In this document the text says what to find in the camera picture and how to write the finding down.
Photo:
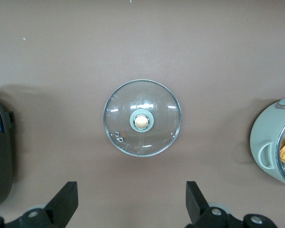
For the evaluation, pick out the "dark housing with blue label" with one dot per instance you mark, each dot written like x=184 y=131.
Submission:
x=0 y=154

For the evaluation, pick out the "round glass lid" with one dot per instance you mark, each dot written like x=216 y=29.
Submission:
x=123 y=107

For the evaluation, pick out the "light green electric pot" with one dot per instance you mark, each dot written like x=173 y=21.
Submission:
x=263 y=133

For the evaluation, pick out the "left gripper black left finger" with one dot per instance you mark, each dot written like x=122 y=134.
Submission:
x=64 y=202

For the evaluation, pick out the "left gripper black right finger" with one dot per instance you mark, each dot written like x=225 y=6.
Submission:
x=194 y=202

